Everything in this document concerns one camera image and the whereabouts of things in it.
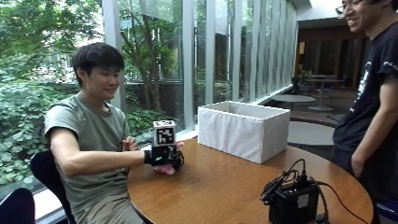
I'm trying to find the person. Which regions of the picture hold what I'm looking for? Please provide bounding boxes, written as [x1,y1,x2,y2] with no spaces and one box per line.
[331,0,398,206]
[43,42,146,224]

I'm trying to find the black chair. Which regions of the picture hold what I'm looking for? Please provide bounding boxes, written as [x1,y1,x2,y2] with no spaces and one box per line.
[27,150,77,224]

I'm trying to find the tall round table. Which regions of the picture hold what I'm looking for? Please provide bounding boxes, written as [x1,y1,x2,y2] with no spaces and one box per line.
[306,77,346,112]

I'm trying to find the tree trunk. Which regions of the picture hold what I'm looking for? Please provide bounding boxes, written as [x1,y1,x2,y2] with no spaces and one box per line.
[138,0,163,111]

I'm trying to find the green bushes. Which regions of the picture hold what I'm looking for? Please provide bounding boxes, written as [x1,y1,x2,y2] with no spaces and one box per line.
[0,78,175,188]

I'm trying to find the black electronics box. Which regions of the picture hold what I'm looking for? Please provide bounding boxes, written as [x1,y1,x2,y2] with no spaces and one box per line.
[267,182,320,224]

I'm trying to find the white fabric storage box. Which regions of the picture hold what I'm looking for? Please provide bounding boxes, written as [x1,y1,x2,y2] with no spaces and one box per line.
[196,100,292,165]

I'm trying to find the black cable bundle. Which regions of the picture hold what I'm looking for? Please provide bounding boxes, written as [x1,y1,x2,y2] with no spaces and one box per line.
[259,158,310,206]

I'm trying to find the round grey table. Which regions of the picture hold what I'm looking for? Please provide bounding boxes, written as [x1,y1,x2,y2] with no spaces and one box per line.
[270,93,316,111]
[286,120,335,147]

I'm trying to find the white cube of black markers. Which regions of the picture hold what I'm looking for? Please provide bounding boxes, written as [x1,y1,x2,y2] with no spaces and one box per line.
[151,119,178,147]

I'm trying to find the blue seat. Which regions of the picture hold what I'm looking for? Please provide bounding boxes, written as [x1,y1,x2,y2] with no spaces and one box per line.
[373,199,398,223]

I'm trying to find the dark blue chair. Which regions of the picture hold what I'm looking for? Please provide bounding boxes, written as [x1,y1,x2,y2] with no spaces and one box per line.
[0,187,37,224]

